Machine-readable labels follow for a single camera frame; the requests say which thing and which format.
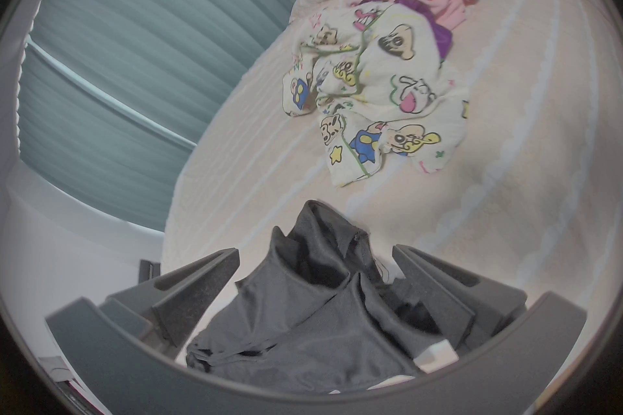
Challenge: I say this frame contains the black T-shirt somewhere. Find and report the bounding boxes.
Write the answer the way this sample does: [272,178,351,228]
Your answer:
[185,200,460,394]

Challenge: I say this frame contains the purple garment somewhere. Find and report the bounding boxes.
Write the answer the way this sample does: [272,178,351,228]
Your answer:
[394,0,454,59]

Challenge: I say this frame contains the bed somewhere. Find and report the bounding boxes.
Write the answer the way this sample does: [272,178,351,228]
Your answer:
[161,0,621,355]

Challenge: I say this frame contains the pink garment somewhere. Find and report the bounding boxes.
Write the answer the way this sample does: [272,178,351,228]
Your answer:
[350,0,480,32]

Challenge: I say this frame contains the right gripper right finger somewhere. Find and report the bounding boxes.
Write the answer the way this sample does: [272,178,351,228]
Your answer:
[392,244,529,351]

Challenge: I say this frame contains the blue-green curtain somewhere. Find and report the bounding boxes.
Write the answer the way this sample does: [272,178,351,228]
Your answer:
[15,41,198,234]
[27,0,312,145]

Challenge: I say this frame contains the white printed pyjama top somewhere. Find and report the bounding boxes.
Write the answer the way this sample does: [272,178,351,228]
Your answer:
[282,2,470,188]

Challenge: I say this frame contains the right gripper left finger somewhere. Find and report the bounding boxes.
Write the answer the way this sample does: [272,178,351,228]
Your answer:
[100,248,240,350]

